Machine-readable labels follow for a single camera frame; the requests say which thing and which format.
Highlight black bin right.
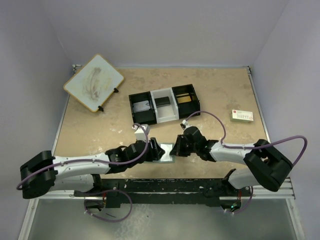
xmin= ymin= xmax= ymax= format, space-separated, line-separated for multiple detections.
xmin=172 ymin=84 xmax=201 ymax=119

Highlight green leather card holder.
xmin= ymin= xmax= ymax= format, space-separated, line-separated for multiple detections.
xmin=151 ymin=143 xmax=175 ymax=164

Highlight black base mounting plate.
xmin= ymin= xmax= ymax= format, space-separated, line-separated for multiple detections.
xmin=74 ymin=178 xmax=251 ymax=208

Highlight white middle bin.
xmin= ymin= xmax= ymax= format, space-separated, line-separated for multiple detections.
xmin=150 ymin=87 xmax=179 ymax=124

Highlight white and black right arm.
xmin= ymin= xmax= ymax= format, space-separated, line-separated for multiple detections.
xmin=170 ymin=126 xmax=293 ymax=196

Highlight black bin left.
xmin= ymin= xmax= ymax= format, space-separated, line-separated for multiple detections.
xmin=128 ymin=91 xmax=157 ymax=125

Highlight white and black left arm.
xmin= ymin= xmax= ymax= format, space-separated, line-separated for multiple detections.
xmin=16 ymin=137 xmax=169 ymax=199

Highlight black card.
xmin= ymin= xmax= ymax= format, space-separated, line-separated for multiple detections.
xmin=154 ymin=96 xmax=171 ymax=108

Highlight gold card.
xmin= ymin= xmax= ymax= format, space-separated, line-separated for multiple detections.
xmin=177 ymin=95 xmax=193 ymax=104

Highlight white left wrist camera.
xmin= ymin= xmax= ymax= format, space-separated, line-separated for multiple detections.
xmin=132 ymin=123 xmax=150 ymax=142

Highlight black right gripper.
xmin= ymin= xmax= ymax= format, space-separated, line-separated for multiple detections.
xmin=170 ymin=134 xmax=199 ymax=157

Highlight black bin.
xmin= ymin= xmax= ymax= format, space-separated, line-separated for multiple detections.
xmin=128 ymin=91 xmax=157 ymax=125
xmin=172 ymin=84 xmax=201 ymax=119

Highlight white card box red logo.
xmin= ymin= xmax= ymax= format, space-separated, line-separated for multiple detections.
xmin=230 ymin=109 xmax=254 ymax=123

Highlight silver VIP card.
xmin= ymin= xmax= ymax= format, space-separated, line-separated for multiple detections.
xmin=133 ymin=100 xmax=151 ymax=113

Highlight yellow rimmed whiteboard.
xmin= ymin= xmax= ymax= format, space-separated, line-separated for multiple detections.
xmin=63 ymin=54 xmax=125 ymax=113

